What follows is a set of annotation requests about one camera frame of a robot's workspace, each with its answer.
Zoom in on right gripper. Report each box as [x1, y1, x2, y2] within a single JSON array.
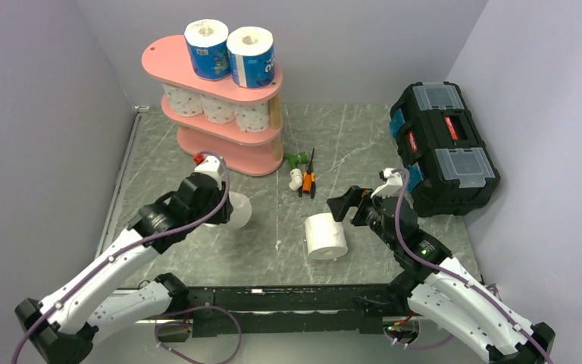
[[327, 185, 399, 251]]

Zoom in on plain white embossed roll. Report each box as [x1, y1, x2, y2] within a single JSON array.
[[304, 212, 349, 260]]

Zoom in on plain white paper roll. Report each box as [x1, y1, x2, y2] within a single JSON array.
[[204, 191, 252, 229]]

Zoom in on pink three-tier shelf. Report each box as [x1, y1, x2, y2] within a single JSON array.
[[142, 35, 283, 176]]

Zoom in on floral paper roll large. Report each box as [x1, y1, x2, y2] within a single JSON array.
[[161, 83, 203, 118]]

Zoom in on blue paper roll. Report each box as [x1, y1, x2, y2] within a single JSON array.
[[227, 26, 275, 89]]

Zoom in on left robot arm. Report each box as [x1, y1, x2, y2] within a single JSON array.
[[15, 172, 233, 363]]

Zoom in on white pipe elbow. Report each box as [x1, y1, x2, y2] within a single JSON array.
[[288, 168, 303, 191]]

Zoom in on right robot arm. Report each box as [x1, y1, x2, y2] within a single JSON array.
[[327, 186, 555, 363]]

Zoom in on orange black pliers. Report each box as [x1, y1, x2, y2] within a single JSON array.
[[298, 149, 316, 199]]

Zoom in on green pipe fitting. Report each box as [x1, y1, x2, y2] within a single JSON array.
[[283, 152, 309, 170]]

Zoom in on black tool box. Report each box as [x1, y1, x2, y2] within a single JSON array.
[[390, 81, 501, 218]]

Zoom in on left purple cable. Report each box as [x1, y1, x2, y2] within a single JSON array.
[[11, 151, 243, 364]]

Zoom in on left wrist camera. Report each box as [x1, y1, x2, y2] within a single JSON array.
[[193, 153, 226, 187]]

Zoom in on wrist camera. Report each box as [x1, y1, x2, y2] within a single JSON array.
[[371, 168, 410, 198], [193, 153, 226, 187]]

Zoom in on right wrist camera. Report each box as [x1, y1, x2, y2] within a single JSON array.
[[371, 168, 410, 198]]

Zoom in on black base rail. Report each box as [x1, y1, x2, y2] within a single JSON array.
[[159, 284, 411, 337]]

